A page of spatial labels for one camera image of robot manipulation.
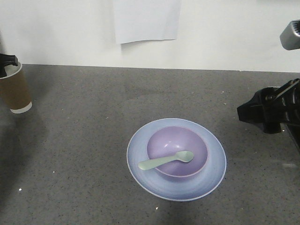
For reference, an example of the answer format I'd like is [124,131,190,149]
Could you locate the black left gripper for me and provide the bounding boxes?
[0,53,18,77]

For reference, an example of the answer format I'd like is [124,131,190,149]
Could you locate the light blue plate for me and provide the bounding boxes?
[127,118,226,202]

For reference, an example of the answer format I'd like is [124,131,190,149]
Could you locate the purple plastic bowl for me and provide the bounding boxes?
[147,126,209,180]

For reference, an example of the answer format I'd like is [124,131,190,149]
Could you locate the mint green plastic spoon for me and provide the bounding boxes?
[138,151,194,171]

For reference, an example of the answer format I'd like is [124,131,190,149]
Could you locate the brown paper cup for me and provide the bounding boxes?
[0,62,32,114]

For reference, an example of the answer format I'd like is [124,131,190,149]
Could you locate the white paper sheet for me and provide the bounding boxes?
[113,0,181,44]

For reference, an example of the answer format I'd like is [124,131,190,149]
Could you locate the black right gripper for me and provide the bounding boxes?
[237,78,300,134]

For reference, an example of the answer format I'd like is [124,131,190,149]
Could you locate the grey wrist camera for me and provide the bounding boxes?
[279,20,300,51]

